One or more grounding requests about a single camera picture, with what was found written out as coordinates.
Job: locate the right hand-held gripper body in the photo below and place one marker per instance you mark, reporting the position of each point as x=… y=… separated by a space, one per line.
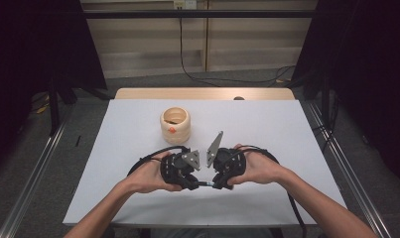
x=230 y=162

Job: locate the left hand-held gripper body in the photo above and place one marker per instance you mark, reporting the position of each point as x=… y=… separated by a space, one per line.
x=177 y=165

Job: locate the beige ribbed cup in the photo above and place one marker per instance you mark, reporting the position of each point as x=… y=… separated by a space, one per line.
x=175 y=130

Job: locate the person's right hand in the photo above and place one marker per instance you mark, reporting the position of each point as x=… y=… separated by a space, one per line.
x=262 y=168

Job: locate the person's left hand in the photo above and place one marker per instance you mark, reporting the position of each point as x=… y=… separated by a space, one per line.
x=148 y=178

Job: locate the white table cover sheet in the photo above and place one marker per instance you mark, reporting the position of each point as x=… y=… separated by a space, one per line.
x=253 y=132

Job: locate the black metal stand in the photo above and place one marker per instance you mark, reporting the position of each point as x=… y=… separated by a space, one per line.
x=325 y=99
x=54 y=109

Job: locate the black horizontal bar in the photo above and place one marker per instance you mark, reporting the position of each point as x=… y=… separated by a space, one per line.
x=200 y=14

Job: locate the black curtain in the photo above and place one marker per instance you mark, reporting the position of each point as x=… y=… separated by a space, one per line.
x=28 y=66
x=369 y=82

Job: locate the aluminium floor rail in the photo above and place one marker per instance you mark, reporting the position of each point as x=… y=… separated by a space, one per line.
x=353 y=165
x=32 y=178

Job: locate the white wall socket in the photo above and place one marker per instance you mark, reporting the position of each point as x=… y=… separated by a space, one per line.
x=185 y=4

